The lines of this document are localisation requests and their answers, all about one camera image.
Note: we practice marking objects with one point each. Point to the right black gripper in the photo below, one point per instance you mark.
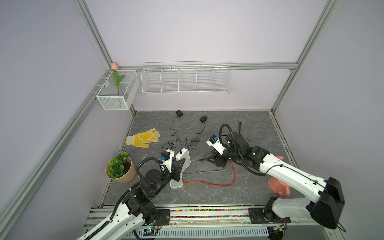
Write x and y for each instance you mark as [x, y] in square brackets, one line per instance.
[218, 160]

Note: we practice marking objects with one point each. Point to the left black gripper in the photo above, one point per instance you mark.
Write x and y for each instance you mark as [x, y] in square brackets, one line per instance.
[176, 169]

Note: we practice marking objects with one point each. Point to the white network switch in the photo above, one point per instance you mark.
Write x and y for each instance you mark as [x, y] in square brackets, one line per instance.
[176, 184]
[184, 156]

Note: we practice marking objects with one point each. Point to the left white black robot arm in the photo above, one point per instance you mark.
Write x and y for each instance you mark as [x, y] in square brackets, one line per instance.
[135, 207]

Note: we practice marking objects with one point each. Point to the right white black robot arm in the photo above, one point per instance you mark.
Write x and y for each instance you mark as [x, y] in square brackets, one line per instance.
[323, 200]

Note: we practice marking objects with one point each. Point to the green potted plant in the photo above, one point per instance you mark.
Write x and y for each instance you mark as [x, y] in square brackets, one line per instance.
[121, 169]

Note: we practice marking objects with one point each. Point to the yellow work glove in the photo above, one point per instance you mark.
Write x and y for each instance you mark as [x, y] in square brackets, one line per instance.
[143, 140]

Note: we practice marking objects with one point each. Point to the pink watering can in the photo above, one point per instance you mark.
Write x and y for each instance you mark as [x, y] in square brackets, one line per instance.
[279, 187]

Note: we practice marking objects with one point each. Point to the small white mesh basket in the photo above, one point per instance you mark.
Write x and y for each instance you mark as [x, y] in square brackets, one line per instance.
[108, 95]

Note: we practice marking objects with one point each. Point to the artificial pink tulip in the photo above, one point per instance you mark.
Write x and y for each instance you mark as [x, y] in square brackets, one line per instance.
[118, 78]

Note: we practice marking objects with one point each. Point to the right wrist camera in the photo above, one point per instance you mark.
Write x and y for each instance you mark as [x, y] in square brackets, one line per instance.
[215, 143]

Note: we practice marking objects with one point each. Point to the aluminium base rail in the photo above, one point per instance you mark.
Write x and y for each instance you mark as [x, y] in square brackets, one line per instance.
[214, 215]

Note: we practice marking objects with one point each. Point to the long white wire basket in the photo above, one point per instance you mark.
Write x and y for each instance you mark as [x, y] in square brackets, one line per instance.
[204, 77]

